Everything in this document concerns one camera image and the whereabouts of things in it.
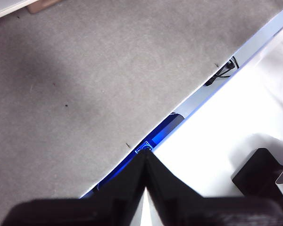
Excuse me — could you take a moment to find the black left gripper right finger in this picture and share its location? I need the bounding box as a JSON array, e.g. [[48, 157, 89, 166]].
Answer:
[[145, 150, 283, 226]]

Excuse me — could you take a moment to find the white toaster oven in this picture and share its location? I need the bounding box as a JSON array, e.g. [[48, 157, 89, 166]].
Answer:
[[80, 3, 283, 226]]

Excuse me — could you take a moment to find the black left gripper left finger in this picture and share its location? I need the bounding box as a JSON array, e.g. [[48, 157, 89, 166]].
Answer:
[[1, 150, 146, 226]]

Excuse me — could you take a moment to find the black power cable with plug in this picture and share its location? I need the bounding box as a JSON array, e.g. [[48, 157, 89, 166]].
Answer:
[[203, 56, 239, 87]]

